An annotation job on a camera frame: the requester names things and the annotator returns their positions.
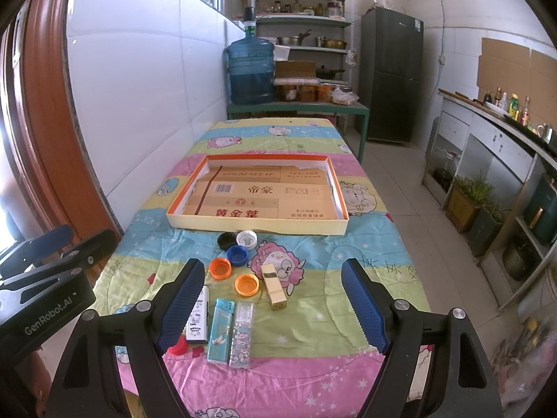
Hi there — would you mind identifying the blue bottle cap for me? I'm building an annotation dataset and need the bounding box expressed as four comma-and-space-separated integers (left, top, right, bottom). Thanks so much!
227, 245, 249, 267

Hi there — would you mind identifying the potted green plant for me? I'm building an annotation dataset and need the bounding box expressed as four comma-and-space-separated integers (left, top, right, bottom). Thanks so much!
446, 175, 493, 233

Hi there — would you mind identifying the cardboard sheet on wall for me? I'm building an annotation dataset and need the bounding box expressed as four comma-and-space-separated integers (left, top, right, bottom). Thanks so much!
477, 38, 557, 129

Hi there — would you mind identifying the dark refrigerator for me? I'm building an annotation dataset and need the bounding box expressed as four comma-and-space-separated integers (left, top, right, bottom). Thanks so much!
358, 8, 424, 145

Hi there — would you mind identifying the plastic bag on table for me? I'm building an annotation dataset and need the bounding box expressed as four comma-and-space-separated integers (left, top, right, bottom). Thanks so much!
331, 87, 359, 106

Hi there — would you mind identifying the clear glitter lighter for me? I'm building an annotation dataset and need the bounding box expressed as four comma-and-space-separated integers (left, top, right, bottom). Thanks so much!
228, 302, 254, 369

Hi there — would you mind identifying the orange bottle cap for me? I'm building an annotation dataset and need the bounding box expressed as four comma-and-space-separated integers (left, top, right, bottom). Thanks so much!
234, 274, 260, 297
209, 258, 232, 280

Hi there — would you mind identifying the cardboard box on table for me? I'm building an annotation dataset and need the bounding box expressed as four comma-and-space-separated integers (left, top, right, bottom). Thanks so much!
275, 61, 316, 78

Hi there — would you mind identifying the red wooden door frame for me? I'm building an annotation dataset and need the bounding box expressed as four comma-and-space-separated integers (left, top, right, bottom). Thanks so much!
1, 0, 122, 242

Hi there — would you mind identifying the gold lighter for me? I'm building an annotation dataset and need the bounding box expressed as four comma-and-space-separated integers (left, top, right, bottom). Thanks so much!
261, 264, 287, 310

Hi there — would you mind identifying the white bottle cap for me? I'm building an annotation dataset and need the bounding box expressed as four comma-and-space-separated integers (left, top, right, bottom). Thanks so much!
236, 230, 258, 251

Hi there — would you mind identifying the white cartoon lighter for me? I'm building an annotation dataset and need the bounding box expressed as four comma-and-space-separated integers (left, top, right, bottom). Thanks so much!
185, 285, 209, 343

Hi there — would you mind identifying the red bottle cap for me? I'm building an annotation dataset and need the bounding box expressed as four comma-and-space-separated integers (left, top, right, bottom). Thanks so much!
167, 334, 189, 357

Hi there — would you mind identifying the white kitchen counter cabinet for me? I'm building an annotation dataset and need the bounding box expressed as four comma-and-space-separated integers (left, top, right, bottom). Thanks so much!
422, 93, 556, 309

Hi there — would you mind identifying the colourful cartoon bed sheet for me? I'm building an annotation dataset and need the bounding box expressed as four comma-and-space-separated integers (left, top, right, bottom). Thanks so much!
94, 118, 429, 417

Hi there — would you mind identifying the green side table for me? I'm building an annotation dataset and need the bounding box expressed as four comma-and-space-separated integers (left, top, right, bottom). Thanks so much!
227, 101, 370, 163

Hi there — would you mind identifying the blue water jug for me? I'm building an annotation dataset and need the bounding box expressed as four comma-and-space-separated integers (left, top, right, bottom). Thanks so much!
227, 7, 275, 105

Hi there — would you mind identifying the black bottle cap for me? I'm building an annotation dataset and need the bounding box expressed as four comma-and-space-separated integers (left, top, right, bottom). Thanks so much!
217, 232, 237, 251

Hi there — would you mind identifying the orange rimmed cardboard tray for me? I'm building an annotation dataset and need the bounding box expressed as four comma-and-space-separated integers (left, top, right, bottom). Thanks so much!
166, 154, 349, 236

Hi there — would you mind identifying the white metal shelf rack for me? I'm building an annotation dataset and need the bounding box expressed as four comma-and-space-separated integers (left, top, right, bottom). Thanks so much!
251, 0, 355, 86

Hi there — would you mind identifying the teal lighter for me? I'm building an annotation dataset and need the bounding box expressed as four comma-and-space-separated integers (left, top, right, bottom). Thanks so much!
207, 298, 235, 364

